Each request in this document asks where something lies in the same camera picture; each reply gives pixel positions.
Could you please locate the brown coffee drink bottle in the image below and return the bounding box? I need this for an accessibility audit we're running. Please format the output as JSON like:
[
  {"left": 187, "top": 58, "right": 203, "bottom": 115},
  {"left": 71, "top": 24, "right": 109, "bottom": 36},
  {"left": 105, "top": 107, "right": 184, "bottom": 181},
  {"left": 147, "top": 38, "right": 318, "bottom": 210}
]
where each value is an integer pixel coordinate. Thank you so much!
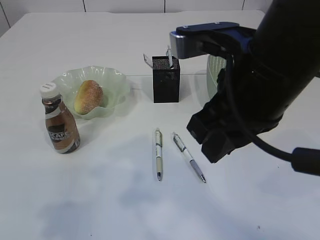
[{"left": 39, "top": 82, "right": 81, "bottom": 154}]

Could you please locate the green wavy glass plate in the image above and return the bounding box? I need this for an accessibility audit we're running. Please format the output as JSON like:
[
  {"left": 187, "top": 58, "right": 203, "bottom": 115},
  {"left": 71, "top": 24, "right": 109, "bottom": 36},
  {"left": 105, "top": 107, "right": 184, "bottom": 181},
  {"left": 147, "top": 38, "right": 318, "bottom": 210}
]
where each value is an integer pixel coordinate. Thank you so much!
[{"left": 52, "top": 65, "right": 131, "bottom": 120}]

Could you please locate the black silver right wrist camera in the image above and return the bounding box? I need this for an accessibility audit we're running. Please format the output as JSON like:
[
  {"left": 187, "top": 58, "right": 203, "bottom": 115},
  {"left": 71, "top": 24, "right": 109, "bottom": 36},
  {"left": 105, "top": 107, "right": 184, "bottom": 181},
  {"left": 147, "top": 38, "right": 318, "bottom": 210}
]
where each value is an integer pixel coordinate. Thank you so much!
[{"left": 169, "top": 21, "right": 256, "bottom": 60}]

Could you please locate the clear plastic ruler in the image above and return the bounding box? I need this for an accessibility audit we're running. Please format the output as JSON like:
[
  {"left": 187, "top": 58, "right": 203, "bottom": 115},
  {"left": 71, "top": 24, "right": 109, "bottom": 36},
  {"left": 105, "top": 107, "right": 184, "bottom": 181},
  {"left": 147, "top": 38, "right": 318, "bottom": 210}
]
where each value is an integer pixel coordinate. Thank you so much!
[{"left": 143, "top": 53, "right": 154, "bottom": 69}]

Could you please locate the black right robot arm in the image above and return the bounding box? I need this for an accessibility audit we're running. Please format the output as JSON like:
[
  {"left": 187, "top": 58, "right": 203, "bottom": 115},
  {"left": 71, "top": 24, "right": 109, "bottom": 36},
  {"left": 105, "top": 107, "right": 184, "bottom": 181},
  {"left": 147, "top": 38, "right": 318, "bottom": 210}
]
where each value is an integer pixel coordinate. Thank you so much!
[{"left": 176, "top": 0, "right": 320, "bottom": 171}]

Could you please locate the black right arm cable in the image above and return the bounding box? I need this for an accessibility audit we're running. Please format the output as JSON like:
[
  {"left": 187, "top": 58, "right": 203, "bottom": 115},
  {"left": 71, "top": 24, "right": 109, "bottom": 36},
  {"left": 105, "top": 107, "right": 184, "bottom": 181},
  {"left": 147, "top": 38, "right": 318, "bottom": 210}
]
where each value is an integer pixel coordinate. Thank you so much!
[{"left": 222, "top": 53, "right": 320, "bottom": 177}]

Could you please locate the white grey patterned pen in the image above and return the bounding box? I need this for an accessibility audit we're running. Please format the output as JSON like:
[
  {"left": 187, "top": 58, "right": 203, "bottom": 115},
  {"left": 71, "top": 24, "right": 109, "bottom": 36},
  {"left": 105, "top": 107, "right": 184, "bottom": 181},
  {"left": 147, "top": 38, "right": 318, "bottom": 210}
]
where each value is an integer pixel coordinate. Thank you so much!
[{"left": 172, "top": 132, "right": 207, "bottom": 183}]

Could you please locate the sugared bread roll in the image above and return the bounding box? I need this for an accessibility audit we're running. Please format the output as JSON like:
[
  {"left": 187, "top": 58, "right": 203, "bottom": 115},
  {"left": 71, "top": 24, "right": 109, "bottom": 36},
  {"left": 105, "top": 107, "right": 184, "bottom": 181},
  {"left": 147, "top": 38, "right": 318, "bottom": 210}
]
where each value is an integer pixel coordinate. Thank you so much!
[{"left": 74, "top": 80, "right": 104, "bottom": 115}]

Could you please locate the green plastic woven basket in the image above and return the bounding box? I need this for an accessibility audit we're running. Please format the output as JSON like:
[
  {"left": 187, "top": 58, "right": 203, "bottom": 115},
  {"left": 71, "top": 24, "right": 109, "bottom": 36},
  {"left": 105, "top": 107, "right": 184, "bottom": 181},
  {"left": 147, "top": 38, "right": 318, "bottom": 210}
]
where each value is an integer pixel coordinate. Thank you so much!
[{"left": 206, "top": 55, "right": 226, "bottom": 99}]

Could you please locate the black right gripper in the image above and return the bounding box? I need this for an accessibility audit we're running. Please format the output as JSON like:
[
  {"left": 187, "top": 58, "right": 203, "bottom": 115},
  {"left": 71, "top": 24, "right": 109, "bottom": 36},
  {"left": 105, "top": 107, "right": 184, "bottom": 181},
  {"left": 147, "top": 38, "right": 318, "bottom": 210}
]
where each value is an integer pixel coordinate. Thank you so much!
[{"left": 186, "top": 67, "right": 285, "bottom": 164}]

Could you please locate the black mesh pen holder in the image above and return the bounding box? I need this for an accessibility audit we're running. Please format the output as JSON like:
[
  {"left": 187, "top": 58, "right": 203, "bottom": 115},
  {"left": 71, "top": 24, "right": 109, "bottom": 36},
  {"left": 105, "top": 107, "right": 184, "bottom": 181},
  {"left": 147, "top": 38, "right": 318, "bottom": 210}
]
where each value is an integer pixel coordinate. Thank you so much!
[{"left": 152, "top": 56, "right": 181, "bottom": 103}]

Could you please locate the beige barrel pen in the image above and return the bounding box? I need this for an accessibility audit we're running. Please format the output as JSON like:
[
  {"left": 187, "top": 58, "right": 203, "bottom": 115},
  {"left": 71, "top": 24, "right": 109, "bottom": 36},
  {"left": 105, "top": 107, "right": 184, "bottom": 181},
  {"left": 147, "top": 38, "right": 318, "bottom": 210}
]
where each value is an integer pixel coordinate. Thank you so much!
[{"left": 154, "top": 128, "right": 163, "bottom": 182}]

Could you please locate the grey blue gel pen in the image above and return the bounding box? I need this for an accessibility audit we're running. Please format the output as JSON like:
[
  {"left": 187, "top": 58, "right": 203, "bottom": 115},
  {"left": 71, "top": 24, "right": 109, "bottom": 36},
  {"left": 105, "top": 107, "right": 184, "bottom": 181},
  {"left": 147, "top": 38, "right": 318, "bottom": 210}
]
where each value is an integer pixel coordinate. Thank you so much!
[{"left": 166, "top": 45, "right": 174, "bottom": 69}]

